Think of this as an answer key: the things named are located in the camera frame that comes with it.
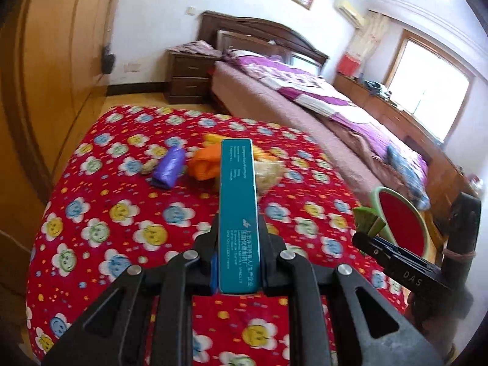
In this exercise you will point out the blue plaid cloth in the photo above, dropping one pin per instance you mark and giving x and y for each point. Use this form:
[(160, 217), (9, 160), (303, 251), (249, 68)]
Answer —
[(404, 171)]

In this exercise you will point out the bed with pink cover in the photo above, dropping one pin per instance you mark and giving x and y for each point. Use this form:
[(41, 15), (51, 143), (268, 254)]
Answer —
[(274, 99)]

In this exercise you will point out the pile of clothes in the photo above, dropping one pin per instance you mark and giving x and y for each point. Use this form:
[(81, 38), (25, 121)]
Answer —
[(194, 47)]

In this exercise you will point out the white air conditioner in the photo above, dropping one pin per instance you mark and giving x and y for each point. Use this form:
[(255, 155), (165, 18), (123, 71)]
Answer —
[(349, 10)]

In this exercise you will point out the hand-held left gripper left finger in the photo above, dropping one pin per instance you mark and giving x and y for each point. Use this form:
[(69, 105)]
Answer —
[(213, 274)]

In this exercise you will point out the dark wooden nightstand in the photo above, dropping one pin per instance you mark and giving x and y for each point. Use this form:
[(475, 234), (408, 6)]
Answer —
[(186, 80)]

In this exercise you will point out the wall light switch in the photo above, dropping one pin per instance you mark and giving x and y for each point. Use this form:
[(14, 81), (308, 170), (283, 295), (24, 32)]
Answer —
[(191, 10)]

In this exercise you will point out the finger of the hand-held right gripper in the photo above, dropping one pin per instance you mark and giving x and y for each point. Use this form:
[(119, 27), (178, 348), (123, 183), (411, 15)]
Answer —
[(404, 267)]

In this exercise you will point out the purple patterned quilt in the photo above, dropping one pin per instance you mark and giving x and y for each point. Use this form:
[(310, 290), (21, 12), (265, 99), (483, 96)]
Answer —
[(324, 95)]

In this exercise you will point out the green paper piece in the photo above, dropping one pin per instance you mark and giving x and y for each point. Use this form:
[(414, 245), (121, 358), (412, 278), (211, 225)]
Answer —
[(368, 219)]

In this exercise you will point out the teal cardboard box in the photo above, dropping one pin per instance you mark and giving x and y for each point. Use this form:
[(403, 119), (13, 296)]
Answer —
[(238, 213)]

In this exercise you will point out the red bin liner bag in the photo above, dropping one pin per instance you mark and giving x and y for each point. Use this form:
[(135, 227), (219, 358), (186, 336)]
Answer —
[(400, 221)]

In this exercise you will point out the red flower print blanket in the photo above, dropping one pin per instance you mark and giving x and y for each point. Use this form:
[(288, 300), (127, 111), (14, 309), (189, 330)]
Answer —
[(114, 183)]

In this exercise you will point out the wooden framed window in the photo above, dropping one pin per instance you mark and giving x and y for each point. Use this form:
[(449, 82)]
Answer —
[(430, 84)]

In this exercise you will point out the orange bag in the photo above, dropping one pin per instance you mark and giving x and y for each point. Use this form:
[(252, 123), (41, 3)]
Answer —
[(204, 164)]

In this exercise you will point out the dark wooden headboard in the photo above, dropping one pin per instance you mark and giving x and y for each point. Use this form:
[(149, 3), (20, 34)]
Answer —
[(263, 32)]

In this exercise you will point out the patterned curtain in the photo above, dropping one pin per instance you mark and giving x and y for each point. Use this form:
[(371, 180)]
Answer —
[(364, 45)]

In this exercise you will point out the dark clothes heap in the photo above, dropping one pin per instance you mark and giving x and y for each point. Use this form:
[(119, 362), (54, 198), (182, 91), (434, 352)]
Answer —
[(377, 89)]

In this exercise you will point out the small white jar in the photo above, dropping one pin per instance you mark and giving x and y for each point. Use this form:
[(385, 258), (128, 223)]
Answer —
[(478, 186)]

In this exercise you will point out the black hanging bag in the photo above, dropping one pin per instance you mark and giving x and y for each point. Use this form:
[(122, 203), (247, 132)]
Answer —
[(108, 61)]

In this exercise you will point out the long low wooden cabinet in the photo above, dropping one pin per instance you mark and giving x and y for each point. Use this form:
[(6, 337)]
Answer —
[(415, 129)]

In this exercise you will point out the white wall outlet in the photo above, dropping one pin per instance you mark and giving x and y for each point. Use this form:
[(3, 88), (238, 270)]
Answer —
[(133, 68)]

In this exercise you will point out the purple bottle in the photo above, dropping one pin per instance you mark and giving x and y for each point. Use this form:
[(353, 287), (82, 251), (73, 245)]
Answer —
[(169, 167)]

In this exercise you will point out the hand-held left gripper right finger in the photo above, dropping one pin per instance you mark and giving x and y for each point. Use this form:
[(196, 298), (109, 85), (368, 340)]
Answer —
[(268, 270)]

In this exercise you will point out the light wooden wardrobe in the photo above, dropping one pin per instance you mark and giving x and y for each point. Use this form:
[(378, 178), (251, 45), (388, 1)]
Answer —
[(49, 64)]

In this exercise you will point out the yellow sponge cloth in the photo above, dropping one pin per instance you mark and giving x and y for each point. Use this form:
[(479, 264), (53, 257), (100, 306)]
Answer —
[(263, 155)]

